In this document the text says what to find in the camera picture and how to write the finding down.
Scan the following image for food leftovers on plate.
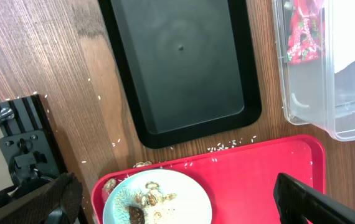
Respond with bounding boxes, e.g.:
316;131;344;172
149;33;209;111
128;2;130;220
113;182;178;224

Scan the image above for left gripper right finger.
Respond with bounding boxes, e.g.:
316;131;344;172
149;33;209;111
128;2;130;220
273;173;355;224

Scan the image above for red plastic serving tray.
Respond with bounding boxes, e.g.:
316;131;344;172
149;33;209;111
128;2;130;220
91;135;326;224

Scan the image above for white paper napkin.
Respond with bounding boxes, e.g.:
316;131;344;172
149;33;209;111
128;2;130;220
332;0;355;73

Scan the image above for red candy wrapper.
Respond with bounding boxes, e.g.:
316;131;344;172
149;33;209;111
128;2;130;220
287;0;324;65

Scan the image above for clear plastic waste bin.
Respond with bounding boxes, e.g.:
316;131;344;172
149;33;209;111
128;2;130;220
272;0;355;141

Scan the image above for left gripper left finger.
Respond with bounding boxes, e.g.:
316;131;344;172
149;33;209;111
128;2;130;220
0;173;83;224

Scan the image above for food scrap on tray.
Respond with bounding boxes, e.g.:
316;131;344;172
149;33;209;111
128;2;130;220
102;178;116;192

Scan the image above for large light blue plate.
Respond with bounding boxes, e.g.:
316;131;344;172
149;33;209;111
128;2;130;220
102;169;212;224

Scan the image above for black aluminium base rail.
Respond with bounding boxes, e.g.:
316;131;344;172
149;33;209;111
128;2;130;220
0;94;67;185

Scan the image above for black rectangular tray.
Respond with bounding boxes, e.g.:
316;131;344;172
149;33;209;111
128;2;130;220
99;0;262;149

